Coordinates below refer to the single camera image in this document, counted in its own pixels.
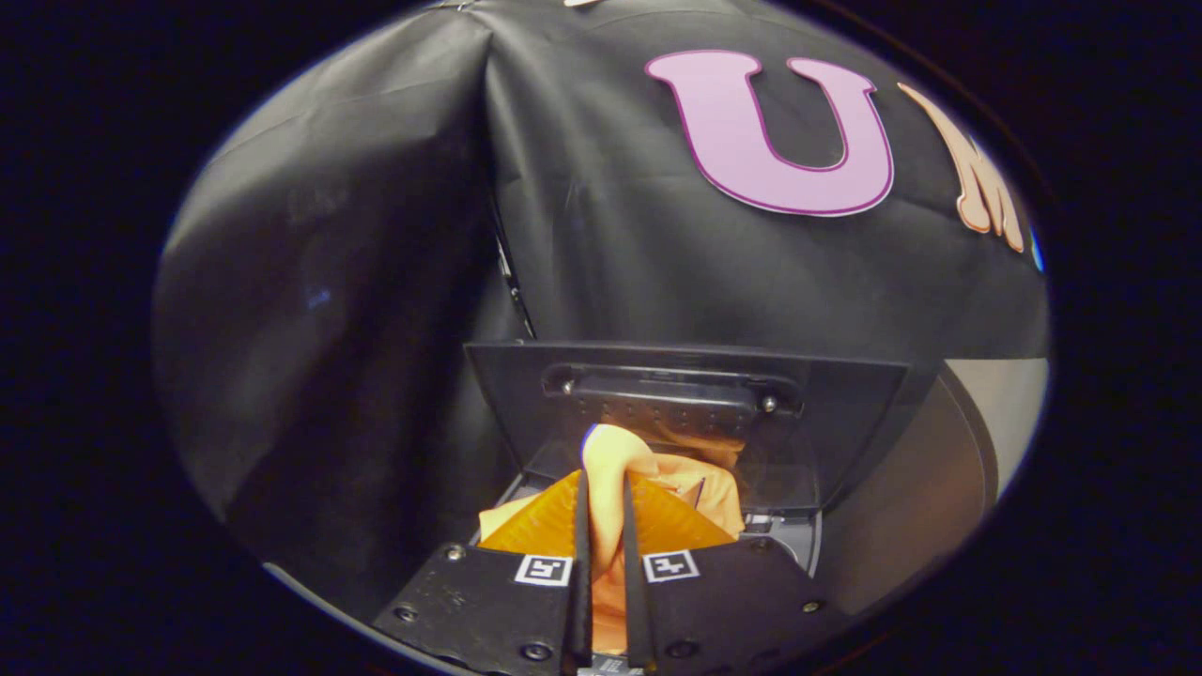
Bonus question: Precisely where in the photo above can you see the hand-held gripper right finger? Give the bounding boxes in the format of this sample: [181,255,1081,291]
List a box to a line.
[621,469,848,673]

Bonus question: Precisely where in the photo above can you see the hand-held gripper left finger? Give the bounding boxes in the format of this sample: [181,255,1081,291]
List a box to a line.
[373,469,594,676]

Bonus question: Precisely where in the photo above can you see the yellow orange shirt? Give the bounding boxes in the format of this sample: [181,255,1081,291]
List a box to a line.
[477,423,749,658]

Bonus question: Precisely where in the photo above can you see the black backdrop cloth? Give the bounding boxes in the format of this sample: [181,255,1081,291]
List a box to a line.
[152,0,1051,621]

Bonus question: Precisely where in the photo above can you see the beige cabinet with dark frame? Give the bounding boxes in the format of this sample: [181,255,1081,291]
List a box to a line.
[815,356,1051,618]

